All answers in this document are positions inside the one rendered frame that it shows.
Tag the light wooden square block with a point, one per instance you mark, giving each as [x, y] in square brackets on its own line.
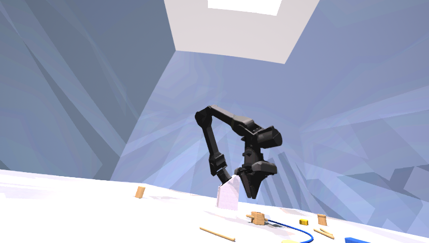
[259, 218]

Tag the yellow wooden block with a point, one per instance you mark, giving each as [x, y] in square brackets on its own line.
[303, 222]

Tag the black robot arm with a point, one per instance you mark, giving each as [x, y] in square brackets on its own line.
[254, 136]

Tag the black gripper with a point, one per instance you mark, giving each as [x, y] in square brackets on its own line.
[253, 171]

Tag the blue rectangular block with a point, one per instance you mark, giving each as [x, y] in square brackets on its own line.
[354, 240]

